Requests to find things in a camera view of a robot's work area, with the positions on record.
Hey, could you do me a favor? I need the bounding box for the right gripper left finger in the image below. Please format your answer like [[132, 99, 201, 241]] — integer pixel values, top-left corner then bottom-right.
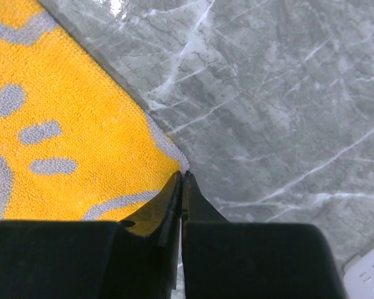
[[0, 173, 181, 298]]

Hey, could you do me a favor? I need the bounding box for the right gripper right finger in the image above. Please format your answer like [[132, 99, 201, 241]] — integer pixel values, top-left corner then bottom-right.
[[181, 173, 345, 298]]

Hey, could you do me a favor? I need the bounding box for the yellow duck towel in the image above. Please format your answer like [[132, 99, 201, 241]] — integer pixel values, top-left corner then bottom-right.
[[0, 1, 189, 221]]

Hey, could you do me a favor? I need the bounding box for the right white plastic basket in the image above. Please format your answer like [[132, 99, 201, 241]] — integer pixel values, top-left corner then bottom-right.
[[343, 248, 374, 299]]

